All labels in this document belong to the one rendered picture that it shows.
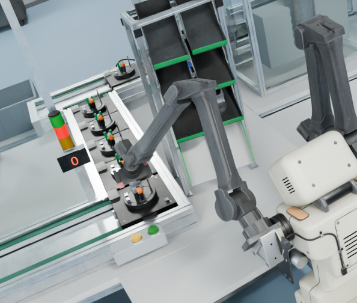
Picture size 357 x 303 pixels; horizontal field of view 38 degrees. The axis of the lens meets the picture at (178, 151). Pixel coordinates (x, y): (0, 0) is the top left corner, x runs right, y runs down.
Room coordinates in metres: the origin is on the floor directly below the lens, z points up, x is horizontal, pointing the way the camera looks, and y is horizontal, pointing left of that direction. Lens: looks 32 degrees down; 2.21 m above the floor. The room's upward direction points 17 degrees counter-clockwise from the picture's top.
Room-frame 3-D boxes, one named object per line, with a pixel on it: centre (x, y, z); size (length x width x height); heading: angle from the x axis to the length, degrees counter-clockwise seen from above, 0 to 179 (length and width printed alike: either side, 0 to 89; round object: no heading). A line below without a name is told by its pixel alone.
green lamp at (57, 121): (1.82, 0.42, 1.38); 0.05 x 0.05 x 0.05
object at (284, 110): (2.79, -0.92, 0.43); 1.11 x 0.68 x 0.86; 101
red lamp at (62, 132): (1.82, 0.42, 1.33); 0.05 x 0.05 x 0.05
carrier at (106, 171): (1.99, 0.25, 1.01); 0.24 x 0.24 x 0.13; 11
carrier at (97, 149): (2.24, 0.30, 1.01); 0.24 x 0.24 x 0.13; 11
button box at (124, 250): (1.52, 0.25, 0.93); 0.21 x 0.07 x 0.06; 101
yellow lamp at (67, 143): (1.82, 0.42, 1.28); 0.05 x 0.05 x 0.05
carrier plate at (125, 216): (1.74, 0.21, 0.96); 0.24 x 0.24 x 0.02; 11
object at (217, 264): (1.62, -0.06, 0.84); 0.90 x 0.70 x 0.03; 108
